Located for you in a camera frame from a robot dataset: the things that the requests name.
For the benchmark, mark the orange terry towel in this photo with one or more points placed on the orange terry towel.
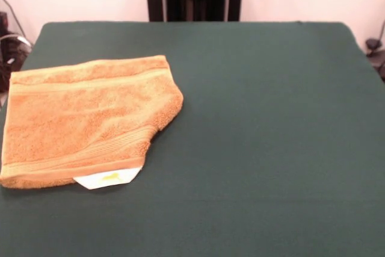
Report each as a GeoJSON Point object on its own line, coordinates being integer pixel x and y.
{"type": "Point", "coordinates": [84, 118]}

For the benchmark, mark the dark green table cloth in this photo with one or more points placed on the dark green table cloth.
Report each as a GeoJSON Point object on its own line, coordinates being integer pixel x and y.
{"type": "Point", "coordinates": [270, 133]}

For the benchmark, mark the small black adapter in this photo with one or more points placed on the small black adapter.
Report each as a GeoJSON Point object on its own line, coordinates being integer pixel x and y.
{"type": "Point", "coordinates": [372, 44]}

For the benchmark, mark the black device with red light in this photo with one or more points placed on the black device with red light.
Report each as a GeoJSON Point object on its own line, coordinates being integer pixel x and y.
{"type": "Point", "coordinates": [3, 22]}

